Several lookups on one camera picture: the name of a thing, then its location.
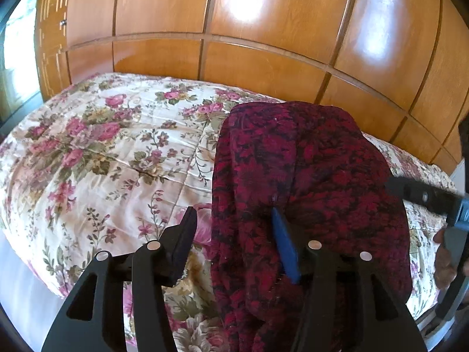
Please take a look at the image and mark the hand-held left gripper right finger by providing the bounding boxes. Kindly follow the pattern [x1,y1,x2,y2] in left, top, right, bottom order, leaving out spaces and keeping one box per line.
[271,207,428,352]

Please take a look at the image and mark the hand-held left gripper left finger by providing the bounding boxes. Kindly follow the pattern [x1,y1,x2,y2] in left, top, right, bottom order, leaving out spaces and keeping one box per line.
[41,206,198,352]

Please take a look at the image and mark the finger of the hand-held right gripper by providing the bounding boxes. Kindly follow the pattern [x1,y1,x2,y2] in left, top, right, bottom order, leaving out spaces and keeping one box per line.
[385,175,469,215]

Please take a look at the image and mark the dark red knit sweater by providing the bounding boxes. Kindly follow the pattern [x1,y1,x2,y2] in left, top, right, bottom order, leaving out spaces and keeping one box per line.
[210,101,413,352]

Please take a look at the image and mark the person's right hand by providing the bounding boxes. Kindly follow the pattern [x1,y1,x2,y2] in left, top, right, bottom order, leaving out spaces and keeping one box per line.
[433,227,469,291]

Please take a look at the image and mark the floral bedspread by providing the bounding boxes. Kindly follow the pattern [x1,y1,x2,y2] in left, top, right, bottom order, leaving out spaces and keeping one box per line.
[0,72,459,352]

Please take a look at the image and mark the wooden wardrobe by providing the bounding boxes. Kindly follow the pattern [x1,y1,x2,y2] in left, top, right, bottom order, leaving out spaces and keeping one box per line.
[35,0,469,177]

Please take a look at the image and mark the window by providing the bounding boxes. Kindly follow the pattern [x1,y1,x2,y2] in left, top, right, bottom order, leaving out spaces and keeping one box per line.
[0,0,42,127]

